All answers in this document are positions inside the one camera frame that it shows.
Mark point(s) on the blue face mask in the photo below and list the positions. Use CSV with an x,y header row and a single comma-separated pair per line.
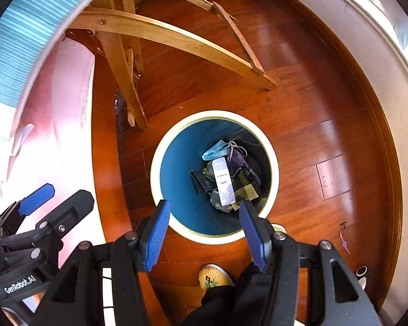
x,y
216,150

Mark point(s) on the blue trash bin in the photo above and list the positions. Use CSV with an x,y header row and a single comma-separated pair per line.
x,y
176,163

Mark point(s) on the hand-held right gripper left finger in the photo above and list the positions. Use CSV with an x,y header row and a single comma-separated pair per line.
x,y
154,237

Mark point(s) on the pink cloth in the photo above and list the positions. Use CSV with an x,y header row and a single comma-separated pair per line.
x,y
61,115

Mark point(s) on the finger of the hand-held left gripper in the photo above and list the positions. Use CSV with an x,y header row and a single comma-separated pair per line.
x,y
74,207
37,198

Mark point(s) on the printed light blue tablecloth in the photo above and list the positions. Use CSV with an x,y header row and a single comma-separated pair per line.
x,y
27,23

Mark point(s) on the small white box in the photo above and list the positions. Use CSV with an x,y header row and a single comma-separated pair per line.
x,y
222,180

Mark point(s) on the yellow woven slipper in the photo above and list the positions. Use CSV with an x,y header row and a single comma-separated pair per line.
x,y
214,275
279,228

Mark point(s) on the green tea box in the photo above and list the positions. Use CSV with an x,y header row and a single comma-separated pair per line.
x,y
246,186

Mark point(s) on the black packet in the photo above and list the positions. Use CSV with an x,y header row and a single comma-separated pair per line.
x,y
200,180

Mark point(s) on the person's black trouser leg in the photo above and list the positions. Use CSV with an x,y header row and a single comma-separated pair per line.
x,y
217,305

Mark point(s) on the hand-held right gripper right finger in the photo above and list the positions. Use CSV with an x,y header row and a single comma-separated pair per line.
x,y
253,236

